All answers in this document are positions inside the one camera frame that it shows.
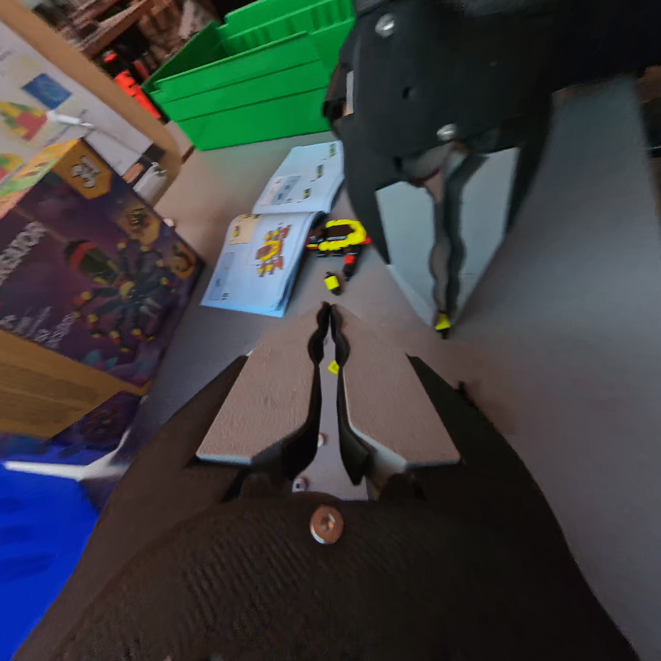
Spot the cardboard box with colourful print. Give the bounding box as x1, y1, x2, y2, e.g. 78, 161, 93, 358
0, 0, 195, 193

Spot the stack of green plastic bins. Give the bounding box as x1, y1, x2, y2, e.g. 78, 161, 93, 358
141, 0, 358, 151

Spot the purple lego set box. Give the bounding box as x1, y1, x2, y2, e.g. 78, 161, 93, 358
0, 138, 206, 441

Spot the blue plastic bin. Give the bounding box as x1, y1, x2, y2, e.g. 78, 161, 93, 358
0, 433, 132, 661

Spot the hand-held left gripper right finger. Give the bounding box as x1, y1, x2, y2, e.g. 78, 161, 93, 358
330, 304, 461, 485

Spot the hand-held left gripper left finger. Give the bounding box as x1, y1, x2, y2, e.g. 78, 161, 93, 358
195, 302, 332, 474

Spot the orange red object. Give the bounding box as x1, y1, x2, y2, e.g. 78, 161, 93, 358
102, 49, 165, 122

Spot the lego instruction booklet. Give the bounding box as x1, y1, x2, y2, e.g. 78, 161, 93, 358
200, 140, 346, 318

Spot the yellow black lego model body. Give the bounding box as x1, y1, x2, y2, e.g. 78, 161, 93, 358
306, 218, 374, 283

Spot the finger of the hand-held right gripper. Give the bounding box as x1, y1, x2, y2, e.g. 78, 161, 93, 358
447, 147, 519, 324
375, 176, 455, 329

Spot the small white container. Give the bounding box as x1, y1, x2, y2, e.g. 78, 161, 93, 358
133, 161, 168, 204

